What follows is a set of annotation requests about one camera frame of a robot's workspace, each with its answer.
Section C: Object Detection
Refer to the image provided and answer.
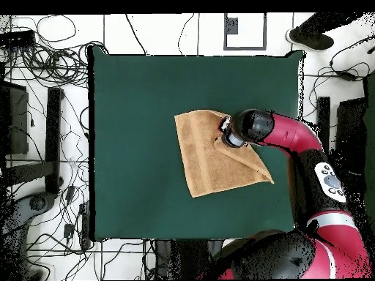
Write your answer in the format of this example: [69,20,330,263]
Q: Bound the tan terry towel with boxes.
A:
[174,109,275,199]

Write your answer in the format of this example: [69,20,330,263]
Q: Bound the black flat panel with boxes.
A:
[335,97,367,165]
[0,81,30,156]

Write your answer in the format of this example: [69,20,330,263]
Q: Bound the small grey square plate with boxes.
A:
[226,17,239,35]

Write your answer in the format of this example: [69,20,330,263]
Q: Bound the dark green table cloth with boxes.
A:
[87,45,308,243]

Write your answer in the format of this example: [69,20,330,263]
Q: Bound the person's foot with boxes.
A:
[285,26,335,53]

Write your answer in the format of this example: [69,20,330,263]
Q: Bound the green cloth cover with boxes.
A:
[362,71,375,223]

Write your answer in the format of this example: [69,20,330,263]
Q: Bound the person's leg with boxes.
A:
[298,12,365,34]

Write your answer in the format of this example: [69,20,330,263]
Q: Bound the black power strip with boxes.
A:
[78,202,91,250]
[0,29,37,49]

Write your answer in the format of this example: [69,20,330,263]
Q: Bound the thin black cable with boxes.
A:
[177,12,196,56]
[125,12,147,56]

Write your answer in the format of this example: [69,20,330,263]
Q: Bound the tangled black cable bundle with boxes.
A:
[2,40,109,89]

